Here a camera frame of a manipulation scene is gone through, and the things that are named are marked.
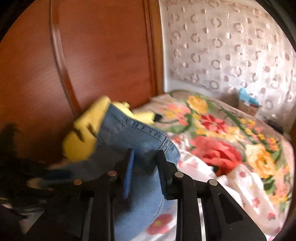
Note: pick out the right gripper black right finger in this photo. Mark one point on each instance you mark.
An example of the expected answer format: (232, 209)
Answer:
(204, 208)

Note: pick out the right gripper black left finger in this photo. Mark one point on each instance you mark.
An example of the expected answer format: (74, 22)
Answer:
(83, 210)

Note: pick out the blue denim jeans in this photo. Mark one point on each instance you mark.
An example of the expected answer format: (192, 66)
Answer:
(146, 202)

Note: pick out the floral bed sheet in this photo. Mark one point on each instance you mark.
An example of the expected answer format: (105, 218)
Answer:
(249, 158)

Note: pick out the yellow plush pillow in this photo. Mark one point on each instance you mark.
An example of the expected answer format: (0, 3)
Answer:
(80, 143)

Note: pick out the cardboard box with blue cloth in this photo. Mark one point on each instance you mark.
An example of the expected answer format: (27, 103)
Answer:
(247, 103)

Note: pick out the wooden slatted headboard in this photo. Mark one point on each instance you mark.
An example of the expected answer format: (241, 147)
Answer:
(57, 57)

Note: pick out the white circle-patterned curtain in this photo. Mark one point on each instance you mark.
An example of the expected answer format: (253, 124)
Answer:
(219, 47)

